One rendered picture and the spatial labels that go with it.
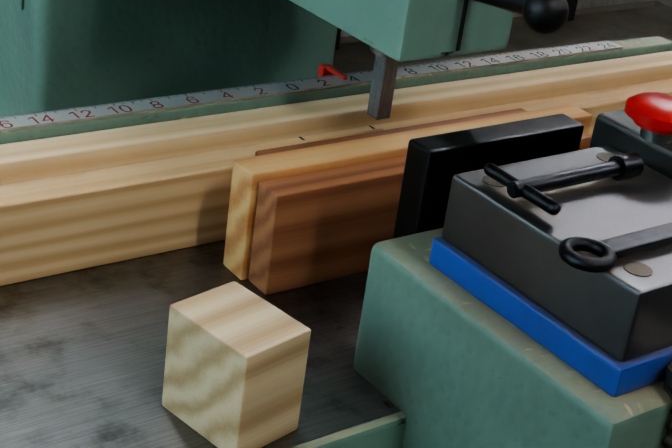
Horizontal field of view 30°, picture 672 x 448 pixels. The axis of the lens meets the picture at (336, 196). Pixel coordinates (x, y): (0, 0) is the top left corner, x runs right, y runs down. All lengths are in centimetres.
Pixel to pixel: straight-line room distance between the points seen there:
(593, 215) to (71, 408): 21
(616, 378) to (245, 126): 26
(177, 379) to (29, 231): 12
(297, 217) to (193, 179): 6
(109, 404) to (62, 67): 31
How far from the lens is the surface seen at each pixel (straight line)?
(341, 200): 57
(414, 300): 49
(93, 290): 57
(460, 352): 47
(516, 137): 54
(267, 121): 63
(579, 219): 46
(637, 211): 48
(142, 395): 50
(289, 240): 57
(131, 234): 59
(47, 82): 76
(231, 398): 46
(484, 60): 75
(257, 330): 46
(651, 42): 85
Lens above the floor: 119
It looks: 25 degrees down
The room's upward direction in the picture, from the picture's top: 8 degrees clockwise
